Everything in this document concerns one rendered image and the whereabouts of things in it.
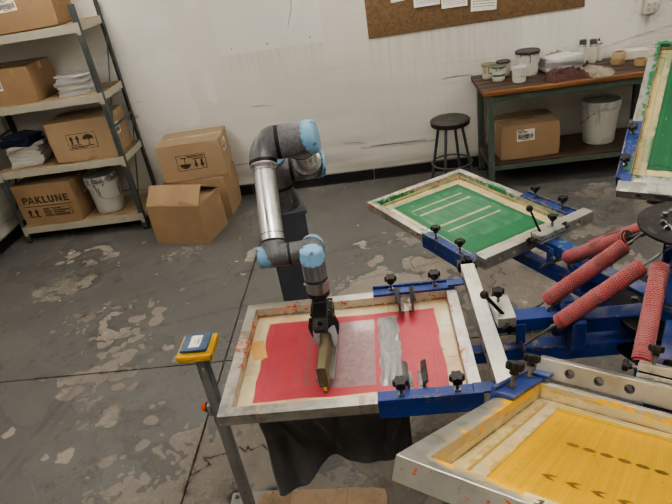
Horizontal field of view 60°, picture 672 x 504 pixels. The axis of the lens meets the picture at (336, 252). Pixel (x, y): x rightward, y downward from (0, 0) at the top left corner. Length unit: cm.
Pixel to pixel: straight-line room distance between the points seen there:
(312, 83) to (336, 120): 41
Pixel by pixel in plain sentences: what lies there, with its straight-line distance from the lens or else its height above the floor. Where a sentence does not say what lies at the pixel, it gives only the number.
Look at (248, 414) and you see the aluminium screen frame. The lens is 180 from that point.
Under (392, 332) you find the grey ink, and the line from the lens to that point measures 203.
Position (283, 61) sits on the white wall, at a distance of 548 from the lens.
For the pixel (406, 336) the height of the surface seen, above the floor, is 95.
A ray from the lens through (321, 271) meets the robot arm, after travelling 179.
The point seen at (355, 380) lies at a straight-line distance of 187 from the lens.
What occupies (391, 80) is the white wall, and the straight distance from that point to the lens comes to 548.
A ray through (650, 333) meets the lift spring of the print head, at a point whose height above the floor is 115.
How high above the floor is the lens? 219
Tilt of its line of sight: 29 degrees down
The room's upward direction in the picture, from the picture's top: 9 degrees counter-clockwise
